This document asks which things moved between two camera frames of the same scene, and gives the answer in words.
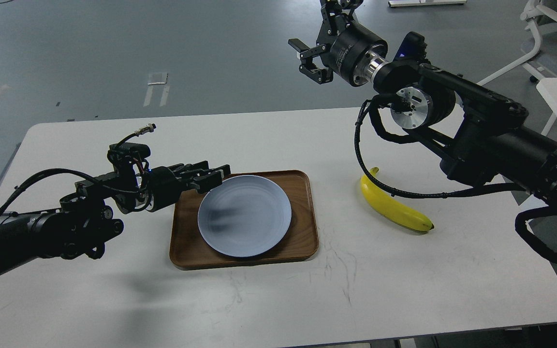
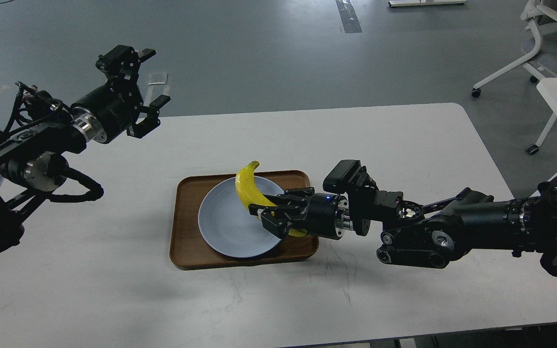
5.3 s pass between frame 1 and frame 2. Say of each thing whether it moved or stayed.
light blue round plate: stayed
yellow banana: moved
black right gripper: moved
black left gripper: moved
